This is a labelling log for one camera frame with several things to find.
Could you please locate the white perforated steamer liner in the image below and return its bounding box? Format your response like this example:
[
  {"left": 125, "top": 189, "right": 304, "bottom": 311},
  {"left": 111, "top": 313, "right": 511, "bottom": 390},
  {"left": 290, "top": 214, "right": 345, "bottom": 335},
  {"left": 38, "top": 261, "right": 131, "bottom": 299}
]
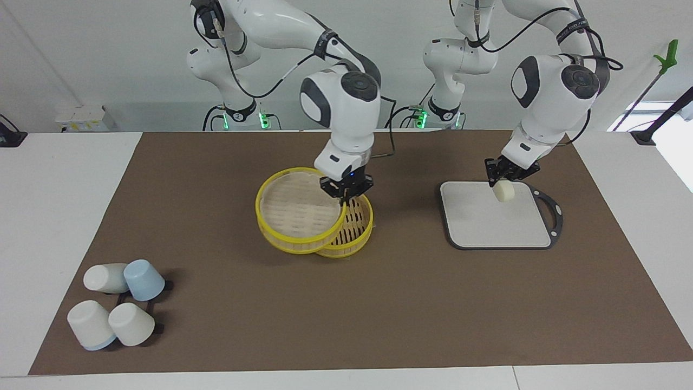
[{"left": 261, "top": 174, "right": 343, "bottom": 239}]

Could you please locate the yellow bamboo steamer lid tier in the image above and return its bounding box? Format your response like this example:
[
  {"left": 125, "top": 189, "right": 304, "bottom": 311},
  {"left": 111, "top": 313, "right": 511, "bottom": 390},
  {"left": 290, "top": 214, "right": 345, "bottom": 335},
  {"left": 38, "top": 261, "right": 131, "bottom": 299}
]
[{"left": 256, "top": 167, "right": 348, "bottom": 255}]

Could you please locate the yellow bamboo steamer base basket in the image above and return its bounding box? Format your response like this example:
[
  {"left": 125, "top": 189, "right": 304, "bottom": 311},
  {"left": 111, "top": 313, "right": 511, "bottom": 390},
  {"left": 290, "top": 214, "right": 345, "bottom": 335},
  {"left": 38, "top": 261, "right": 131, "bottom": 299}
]
[{"left": 316, "top": 194, "right": 374, "bottom": 259}]

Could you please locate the white cutting board grey rim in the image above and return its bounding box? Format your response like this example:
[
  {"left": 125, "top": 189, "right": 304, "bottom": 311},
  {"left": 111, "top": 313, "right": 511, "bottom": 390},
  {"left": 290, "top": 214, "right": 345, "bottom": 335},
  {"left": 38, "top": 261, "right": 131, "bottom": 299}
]
[{"left": 439, "top": 181, "right": 564, "bottom": 251}]

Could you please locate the brown table mat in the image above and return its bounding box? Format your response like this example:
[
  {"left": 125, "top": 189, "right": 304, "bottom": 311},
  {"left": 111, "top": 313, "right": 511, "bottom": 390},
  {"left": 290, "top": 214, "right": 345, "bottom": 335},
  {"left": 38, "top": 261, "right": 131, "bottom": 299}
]
[{"left": 28, "top": 130, "right": 693, "bottom": 375}]

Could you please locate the black slanted stand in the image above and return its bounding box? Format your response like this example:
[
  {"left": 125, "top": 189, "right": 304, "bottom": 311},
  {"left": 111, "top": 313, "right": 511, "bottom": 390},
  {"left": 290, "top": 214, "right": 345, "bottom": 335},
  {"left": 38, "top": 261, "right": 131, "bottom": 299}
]
[{"left": 631, "top": 86, "right": 693, "bottom": 146}]

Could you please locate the green tipped pole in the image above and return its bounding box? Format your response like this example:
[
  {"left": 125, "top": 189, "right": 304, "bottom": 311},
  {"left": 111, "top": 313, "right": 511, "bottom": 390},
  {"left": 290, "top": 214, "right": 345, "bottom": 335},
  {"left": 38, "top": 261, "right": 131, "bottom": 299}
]
[{"left": 612, "top": 39, "right": 680, "bottom": 132}]

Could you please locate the light blue plastic cup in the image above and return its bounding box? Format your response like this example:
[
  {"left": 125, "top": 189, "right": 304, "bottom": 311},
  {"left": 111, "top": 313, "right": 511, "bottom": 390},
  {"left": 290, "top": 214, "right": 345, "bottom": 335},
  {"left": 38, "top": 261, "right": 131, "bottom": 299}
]
[{"left": 124, "top": 259, "right": 165, "bottom": 302}]

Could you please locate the white plastic cup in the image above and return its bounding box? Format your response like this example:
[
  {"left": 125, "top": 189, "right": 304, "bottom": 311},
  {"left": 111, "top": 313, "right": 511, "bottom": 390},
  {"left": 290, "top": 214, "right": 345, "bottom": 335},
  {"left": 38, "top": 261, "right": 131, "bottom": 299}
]
[
  {"left": 83, "top": 263, "right": 129, "bottom": 294},
  {"left": 67, "top": 300, "right": 117, "bottom": 351},
  {"left": 108, "top": 302, "right": 156, "bottom": 347}
]

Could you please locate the white box stack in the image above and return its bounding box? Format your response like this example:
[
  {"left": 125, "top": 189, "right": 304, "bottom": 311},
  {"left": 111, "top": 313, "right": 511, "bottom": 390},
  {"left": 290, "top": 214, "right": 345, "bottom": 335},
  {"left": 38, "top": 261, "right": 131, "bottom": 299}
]
[{"left": 54, "top": 106, "right": 117, "bottom": 132}]

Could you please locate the black desk device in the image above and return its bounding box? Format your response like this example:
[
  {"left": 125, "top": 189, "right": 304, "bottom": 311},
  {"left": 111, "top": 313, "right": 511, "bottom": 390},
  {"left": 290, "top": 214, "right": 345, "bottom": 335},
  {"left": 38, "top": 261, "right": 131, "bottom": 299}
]
[{"left": 0, "top": 114, "right": 28, "bottom": 148}]

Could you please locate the black base cable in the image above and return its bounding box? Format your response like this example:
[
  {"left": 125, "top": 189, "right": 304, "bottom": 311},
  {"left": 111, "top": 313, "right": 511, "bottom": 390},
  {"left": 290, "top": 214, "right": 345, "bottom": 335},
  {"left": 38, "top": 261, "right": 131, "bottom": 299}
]
[
  {"left": 203, "top": 105, "right": 225, "bottom": 132},
  {"left": 385, "top": 105, "right": 423, "bottom": 129}
]

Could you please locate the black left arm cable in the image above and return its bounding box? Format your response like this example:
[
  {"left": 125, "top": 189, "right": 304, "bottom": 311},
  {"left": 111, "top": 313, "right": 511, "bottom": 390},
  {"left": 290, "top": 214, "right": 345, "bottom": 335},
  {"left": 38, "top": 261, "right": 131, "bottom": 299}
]
[{"left": 474, "top": 0, "right": 623, "bottom": 146}]

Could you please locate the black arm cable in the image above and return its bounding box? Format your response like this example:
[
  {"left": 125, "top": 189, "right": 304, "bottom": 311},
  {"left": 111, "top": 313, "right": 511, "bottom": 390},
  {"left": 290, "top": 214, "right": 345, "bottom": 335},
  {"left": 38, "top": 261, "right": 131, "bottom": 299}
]
[
  {"left": 474, "top": 0, "right": 623, "bottom": 146},
  {"left": 206, "top": 11, "right": 398, "bottom": 159}
]

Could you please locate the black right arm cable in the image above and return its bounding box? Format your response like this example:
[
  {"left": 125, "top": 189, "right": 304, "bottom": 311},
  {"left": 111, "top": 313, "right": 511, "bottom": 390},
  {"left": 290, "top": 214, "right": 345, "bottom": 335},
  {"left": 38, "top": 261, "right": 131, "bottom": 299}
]
[{"left": 206, "top": 11, "right": 398, "bottom": 159}]

